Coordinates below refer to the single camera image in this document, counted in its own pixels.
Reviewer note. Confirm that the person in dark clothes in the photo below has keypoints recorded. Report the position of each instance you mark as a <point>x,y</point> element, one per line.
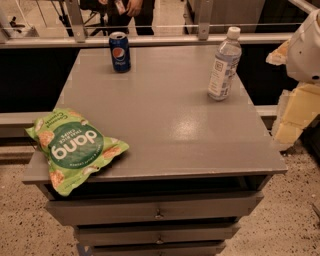
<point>120,13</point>

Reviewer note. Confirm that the green rice chip bag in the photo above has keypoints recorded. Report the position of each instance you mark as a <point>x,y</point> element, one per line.
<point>74,148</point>

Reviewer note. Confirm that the metal railing frame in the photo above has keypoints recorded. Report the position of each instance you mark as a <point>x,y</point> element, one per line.
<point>138,41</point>

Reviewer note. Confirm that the black office chair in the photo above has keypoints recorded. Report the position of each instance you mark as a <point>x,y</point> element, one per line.
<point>83,18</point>

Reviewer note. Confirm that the clear plastic water bottle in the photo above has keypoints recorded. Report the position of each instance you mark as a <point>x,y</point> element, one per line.
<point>225,64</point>

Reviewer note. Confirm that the grey drawer cabinet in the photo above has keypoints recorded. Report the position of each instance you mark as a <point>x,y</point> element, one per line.
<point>193,168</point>

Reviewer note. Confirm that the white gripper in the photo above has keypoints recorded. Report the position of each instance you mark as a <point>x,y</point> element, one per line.
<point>306,53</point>

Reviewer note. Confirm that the blue Pepsi can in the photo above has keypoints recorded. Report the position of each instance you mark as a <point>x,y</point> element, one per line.
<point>120,52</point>

